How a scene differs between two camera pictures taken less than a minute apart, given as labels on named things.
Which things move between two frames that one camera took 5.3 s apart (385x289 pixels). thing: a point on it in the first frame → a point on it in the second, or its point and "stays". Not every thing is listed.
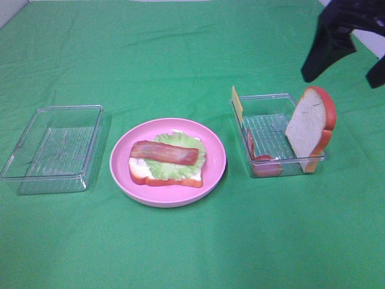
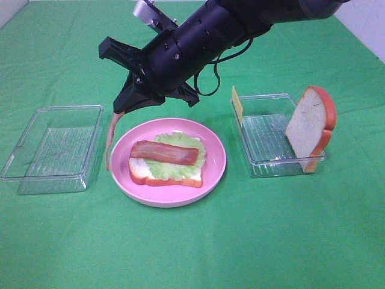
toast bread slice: (141, 175) stays
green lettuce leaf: (174, 171) stays
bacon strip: (262, 170) → (117, 116)
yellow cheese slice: (237, 105) stays
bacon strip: (162, 152) stays
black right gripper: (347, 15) → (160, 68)
